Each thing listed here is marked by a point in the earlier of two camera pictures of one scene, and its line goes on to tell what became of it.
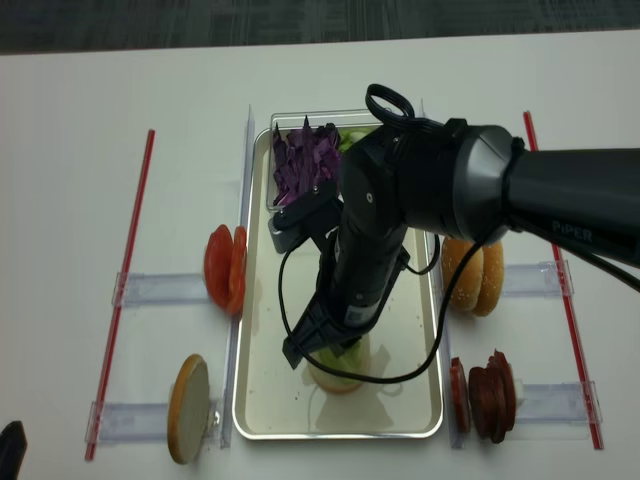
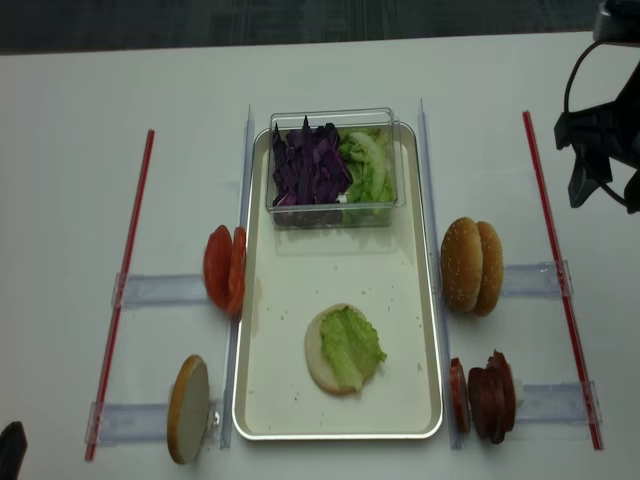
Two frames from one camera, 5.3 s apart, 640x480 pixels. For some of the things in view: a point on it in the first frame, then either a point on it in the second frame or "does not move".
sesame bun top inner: x=470 y=284 does not move
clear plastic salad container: x=305 y=150 does not move
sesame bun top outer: x=492 y=279 does not move
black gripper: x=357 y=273 to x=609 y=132
